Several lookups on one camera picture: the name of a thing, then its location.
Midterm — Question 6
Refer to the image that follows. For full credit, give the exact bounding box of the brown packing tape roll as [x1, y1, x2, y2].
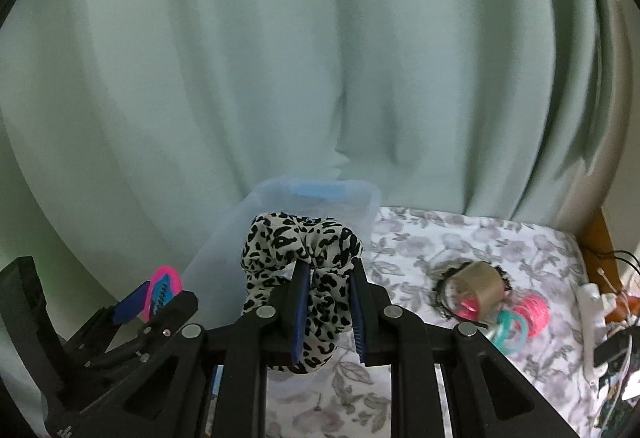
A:
[445, 262, 506, 322]

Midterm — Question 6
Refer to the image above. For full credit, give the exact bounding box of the leopard print scrunchie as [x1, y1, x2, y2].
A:
[241, 212, 362, 374]

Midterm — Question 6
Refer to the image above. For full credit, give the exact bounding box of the clear plastic storage bin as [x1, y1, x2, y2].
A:
[180, 176, 382, 399]

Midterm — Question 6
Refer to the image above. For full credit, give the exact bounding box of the white power strip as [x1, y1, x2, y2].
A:
[576, 283, 628, 387]

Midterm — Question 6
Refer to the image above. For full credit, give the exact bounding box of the floral bed sheet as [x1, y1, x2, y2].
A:
[264, 206, 609, 438]

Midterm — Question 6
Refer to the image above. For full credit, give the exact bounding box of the pale green curtain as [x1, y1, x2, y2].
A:
[0, 0, 632, 419]

